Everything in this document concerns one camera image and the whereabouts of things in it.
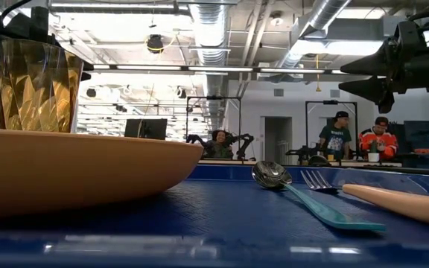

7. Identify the silver ventilation duct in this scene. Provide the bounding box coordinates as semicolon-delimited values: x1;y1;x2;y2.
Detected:
276;0;353;70
188;2;231;130

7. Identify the person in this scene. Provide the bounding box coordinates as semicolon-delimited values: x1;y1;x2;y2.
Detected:
203;130;234;160
359;116;400;162
318;110;353;162

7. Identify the wooden background table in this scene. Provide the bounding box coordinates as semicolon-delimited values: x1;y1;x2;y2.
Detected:
328;159;403;168
198;159;258;166

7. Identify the black cabinet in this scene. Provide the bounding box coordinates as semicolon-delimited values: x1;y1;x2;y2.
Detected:
403;120;429;154

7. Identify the grey door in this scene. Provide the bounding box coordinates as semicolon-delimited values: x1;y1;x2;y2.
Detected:
264;115;293;165

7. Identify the fork with cream handle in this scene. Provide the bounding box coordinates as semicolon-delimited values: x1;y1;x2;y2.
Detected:
299;169;429;226

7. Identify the black domed object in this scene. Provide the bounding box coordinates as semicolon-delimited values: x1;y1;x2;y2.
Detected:
308;154;332;168

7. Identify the black metal rig frame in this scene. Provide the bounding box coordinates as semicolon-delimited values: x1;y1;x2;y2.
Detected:
185;95;243;162
305;100;359;162

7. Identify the long ceiling light bar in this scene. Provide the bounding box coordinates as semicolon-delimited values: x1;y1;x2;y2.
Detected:
92;63;352;76

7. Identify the blue plastic tray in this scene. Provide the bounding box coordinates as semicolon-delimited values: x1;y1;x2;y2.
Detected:
0;163;429;268

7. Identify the amber faceted plastic cup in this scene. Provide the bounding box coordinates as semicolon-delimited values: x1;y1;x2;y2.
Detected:
0;38;85;134

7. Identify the black ceiling device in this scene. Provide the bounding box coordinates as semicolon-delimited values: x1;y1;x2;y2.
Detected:
146;33;165;55

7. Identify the black computer monitor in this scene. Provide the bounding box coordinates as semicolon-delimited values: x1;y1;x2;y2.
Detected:
124;118;168;141

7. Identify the orange plate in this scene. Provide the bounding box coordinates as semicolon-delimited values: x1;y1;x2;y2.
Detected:
0;127;205;221

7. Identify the small plant in white pot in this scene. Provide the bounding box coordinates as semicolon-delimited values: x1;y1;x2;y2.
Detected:
366;140;381;163

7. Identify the spoon with blue handle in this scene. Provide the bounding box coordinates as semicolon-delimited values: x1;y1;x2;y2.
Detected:
251;160;387;233

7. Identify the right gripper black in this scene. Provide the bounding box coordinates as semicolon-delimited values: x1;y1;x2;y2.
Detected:
339;20;429;115

